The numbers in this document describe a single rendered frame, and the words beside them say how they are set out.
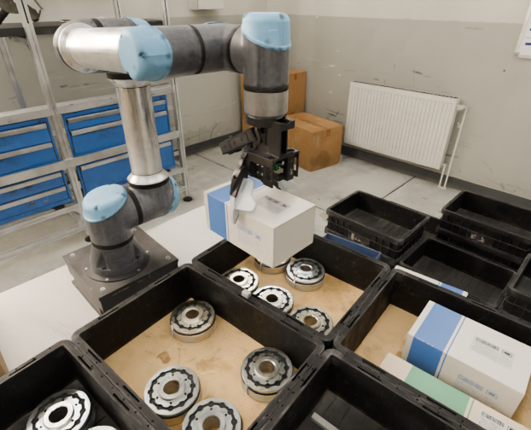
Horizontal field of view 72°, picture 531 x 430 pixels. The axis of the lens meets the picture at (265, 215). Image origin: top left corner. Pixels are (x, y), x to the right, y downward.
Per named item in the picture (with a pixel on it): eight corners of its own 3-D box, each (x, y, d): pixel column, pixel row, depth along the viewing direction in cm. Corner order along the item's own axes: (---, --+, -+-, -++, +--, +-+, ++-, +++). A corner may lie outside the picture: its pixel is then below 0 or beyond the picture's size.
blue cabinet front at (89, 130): (84, 196, 249) (61, 113, 220) (175, 166, 293) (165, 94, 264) (85, 198, 247) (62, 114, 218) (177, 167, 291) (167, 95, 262)
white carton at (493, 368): (399, 363, 77) (407, 333, 72) (420, 328, 85) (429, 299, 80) (506, 425, 66) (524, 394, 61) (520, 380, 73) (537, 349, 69)
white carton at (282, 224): (207, 228, 81) (203, 191, 76) (247, 208, 88) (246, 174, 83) (272, 269, 69) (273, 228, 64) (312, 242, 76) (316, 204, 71)
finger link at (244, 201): (240, 230, 65) (261, 183, 64) (218, 218, 69) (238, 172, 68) (251, 233, 68) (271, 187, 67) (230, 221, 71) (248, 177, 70)
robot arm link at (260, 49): (264, 11, 61) (303, 13, 56) (263, 80, 66) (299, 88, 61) (227, 12, 56) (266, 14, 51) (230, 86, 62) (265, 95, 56)
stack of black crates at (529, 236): (420, 279, 203) (440, 208, 180) (442, 255, 221) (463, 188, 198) (499, 317, 179) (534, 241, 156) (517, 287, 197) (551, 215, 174)
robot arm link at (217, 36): (170, 21, 61) (210, 25, 55) (222, 20, 68) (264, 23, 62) (174, 71, 65) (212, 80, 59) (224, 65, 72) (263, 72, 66)
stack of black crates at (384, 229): (318, 279, 202) (324, 209, 179) (348, 256, 221) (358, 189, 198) (383, 317, 178) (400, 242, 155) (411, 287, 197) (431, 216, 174)
